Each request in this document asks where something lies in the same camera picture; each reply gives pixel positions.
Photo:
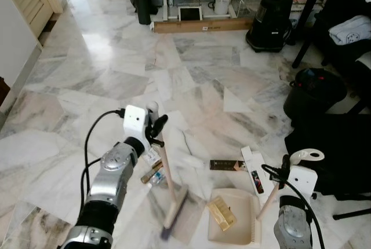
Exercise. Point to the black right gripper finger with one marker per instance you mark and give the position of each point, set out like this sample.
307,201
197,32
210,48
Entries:
286,163

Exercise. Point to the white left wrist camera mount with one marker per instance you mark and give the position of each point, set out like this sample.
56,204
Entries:
136,121

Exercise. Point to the small white packet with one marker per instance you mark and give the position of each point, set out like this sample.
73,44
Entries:
152,156

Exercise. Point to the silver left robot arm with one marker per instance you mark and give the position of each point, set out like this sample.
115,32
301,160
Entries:
110,174

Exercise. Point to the black vacuum cleaner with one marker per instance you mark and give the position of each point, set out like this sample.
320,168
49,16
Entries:
271,23

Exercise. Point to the dark brown flat box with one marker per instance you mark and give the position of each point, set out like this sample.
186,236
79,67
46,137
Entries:
226,165

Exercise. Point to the black stand leg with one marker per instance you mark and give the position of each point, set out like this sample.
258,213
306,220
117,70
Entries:
351,214

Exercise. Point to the grey folded towel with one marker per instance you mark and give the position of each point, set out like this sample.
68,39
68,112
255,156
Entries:
351,30

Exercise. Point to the white framed tablet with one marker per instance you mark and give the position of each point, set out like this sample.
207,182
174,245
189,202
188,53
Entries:
190,13

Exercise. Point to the black table leg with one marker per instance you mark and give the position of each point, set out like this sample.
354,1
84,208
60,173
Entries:
307,23

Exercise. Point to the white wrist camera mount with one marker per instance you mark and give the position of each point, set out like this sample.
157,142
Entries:
302,180
136,121

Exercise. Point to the black round pot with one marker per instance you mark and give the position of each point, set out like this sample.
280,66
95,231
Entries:
313,92

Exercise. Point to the gold packet box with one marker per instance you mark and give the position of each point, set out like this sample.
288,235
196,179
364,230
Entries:
222,213

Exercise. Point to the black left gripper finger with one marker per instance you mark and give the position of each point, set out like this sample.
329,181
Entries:
152,126
162,124

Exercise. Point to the black chair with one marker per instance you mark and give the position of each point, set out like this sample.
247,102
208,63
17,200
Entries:
348,55

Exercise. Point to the large black bag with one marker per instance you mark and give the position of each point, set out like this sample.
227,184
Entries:
336,150

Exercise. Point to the silver grey appliance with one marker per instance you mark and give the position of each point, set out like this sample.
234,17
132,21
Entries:
365,61

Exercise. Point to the small brown bottle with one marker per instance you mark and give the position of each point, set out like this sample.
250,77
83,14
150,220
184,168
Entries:
152,172

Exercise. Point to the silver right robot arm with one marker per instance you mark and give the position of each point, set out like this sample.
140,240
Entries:
290,226

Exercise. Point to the white plastic jug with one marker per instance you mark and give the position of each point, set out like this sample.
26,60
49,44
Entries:
222,4

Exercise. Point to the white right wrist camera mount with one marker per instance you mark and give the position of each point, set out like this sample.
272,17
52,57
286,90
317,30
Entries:
302,180

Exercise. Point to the long white carton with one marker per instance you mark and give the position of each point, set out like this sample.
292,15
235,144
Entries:
255,171

